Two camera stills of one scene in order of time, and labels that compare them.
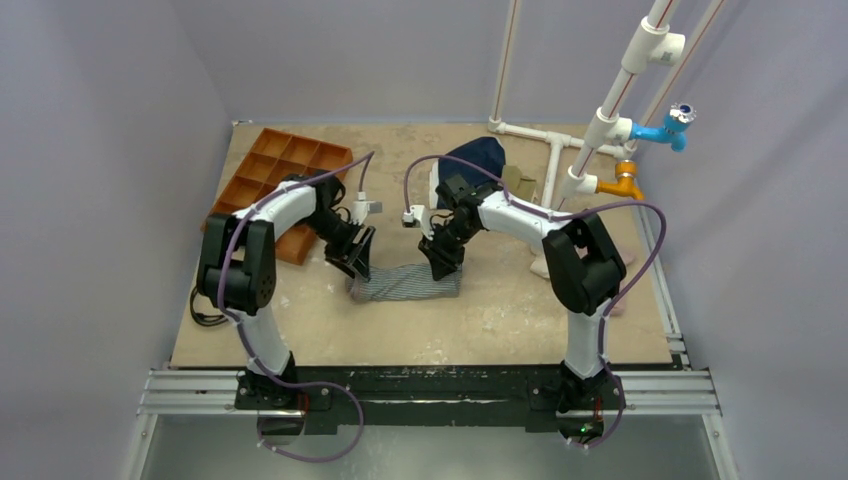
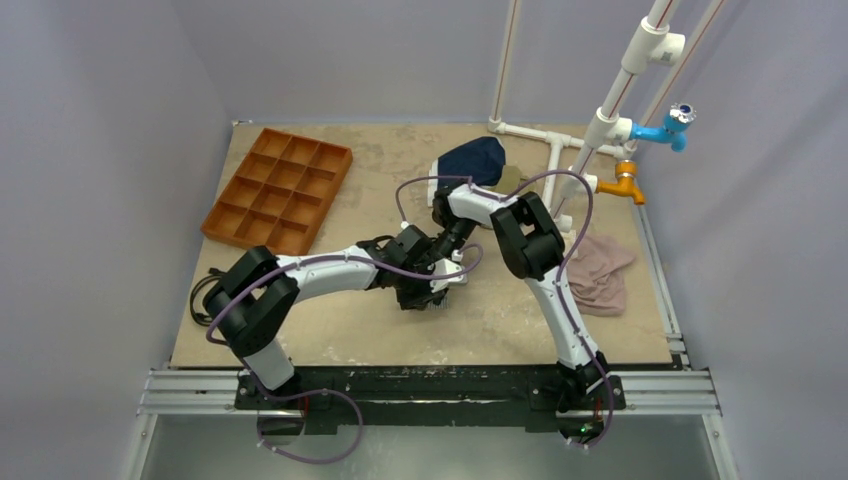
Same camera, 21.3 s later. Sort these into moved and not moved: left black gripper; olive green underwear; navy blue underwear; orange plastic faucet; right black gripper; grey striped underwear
Moved: grey striped underwear; left black gripper
Not moved: olive green underwear; navy blue underwear; orange plastic faucet; right black gripper
